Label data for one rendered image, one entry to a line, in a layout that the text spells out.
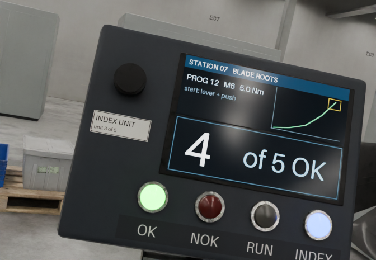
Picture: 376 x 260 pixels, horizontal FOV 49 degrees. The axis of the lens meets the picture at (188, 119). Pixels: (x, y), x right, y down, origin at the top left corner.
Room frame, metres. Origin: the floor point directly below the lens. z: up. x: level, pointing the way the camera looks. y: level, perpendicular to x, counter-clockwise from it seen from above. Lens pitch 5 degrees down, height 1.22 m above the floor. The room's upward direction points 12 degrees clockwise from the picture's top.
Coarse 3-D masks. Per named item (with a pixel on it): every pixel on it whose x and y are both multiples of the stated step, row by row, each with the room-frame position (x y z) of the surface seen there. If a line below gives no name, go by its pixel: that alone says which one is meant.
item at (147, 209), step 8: (144, 184) 0.34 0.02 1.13; (152, 184) 0.34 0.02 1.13; (160, 184) 0.34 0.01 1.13; (144, 192) 0.34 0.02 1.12; (152, 192) 0.33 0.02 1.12; (160, 192) 0.34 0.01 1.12; (144, 200) 0.33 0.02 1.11; (152, 200) 0.33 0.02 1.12; (160, 200) 0.33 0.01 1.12; (144, 208) 0.34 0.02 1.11; (152, 208) 0.33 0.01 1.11; (160, 208) 0.34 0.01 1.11
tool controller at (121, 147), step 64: (128, 64) 0.35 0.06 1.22; (192, 64) 0.37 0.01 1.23; (256, 64) 0.39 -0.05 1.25; (128, 128) 0.35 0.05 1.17; (256, 128) 0.37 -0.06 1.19; (320, 128) 0.38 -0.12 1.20; (128, 192) 0.34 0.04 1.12; (192, 192) 0.35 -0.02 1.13; (256, 192) 0.36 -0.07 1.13; (320, 192) 0.37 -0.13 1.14; (192, 256) 0.34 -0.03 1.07; (256, 256) 0.35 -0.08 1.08; (320, 256) 0.35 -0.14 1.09
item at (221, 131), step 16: (176, 128) 0.36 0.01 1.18; (192, 128) 0.36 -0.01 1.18; (208, 128) 0.36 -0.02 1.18; (224, 128) 0.37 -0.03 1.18; (176, 144) 0.35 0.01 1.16; (192, 144) 0.36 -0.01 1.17; (208, 144) 0.36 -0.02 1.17; (224, 144) 0.36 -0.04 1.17; (176, 160) 0.35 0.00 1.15; (192, 160) 0.35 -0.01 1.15; (208, 160) 0.36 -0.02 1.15; (224, 160) 0.36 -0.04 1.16; (208, 176) 0.35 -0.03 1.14
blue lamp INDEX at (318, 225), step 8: (312, 216) 0.36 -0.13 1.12; (320, 216) 0.36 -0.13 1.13; (328, 216) 0.36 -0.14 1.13; (304, 224) 0.36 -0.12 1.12; (312, 224) 0.35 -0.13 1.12; (320, 224) 0.35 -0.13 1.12; (328, 224) 0.36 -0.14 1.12; (312, 232) 0.35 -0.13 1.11; (320, 232) 0.35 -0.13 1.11; (328, 232) 0.36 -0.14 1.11
